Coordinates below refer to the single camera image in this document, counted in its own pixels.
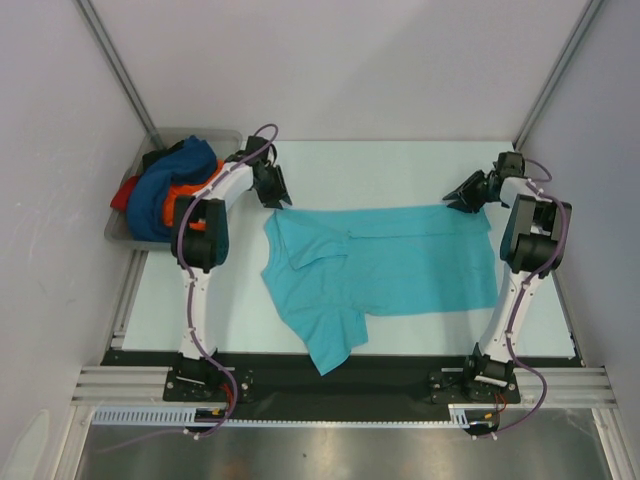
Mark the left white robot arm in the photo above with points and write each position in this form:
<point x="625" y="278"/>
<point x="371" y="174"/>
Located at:
<point x="200" y="243"/>

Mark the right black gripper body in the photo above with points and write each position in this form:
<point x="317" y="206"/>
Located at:
<point x="478" y="188"/>

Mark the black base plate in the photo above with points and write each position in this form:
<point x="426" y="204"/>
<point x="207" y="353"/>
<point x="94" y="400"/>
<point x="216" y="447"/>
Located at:
<point x="351" y="407"/>

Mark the orange t-shirt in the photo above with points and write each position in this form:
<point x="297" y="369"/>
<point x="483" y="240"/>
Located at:
<point x="176" y="191"/>

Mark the white cable duct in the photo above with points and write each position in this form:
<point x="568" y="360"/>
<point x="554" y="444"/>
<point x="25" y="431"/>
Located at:
<point x="207" y="417"/>

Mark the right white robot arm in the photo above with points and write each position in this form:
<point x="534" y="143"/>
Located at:
<point x="532" y="247"/>

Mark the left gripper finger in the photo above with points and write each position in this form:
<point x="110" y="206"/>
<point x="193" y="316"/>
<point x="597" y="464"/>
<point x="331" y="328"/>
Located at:
<point x="280" y="194"/>
<point x="271" y="202"/>

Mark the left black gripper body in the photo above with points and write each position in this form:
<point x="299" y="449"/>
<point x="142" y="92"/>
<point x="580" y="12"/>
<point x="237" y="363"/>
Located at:
<point x="268" y="188"/>

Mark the black t-shirt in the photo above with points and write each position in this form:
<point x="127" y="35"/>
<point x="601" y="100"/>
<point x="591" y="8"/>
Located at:
<point x="150" y="158"/>

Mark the red t-shirt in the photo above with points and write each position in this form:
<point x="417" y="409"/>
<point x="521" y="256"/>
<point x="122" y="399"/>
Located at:
<point x="120" y="200"/>

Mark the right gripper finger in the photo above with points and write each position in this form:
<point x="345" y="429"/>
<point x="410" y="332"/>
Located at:
<point x="468" y="207"/>
<point x="472" y="186"/>

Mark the dark blue t-shirt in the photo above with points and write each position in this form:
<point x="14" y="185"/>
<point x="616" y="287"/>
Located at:
<point x="193" y="164"/>

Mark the left aluminium corner post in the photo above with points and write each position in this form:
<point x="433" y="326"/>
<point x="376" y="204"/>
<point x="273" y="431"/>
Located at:
<point x="112" y="57"/>

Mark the grey plastic tray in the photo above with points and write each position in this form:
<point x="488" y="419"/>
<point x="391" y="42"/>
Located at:
<point x="224" y="142"/>

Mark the aluminium corner post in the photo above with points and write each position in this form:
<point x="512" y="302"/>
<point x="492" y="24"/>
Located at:
<point x="569" y="51"/>
<point x="112" y="57"/>

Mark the right aluminium corner post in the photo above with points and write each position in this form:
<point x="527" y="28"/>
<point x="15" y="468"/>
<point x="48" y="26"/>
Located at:
<point x="569" y="51"/>

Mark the light blue t-shirt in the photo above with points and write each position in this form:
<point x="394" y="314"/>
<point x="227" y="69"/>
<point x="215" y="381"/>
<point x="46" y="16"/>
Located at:
<point x="328" y="270"/>

